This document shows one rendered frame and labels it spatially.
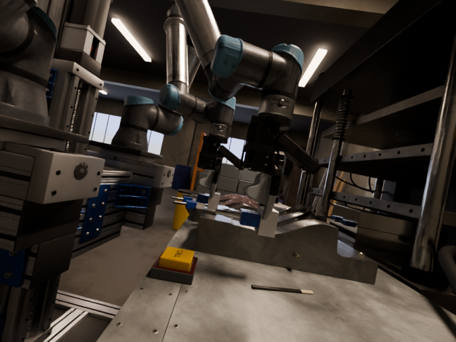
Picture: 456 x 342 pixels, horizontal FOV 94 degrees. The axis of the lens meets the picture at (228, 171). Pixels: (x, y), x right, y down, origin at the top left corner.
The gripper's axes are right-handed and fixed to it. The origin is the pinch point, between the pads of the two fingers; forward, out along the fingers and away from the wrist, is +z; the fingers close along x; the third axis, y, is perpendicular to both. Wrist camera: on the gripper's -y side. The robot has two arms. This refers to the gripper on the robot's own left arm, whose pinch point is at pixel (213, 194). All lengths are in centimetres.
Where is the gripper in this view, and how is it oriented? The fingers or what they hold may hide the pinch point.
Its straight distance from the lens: 75.6
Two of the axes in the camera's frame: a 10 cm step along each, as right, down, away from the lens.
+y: -9.8, -1.9, -0.3
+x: 0.3, -0.1, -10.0
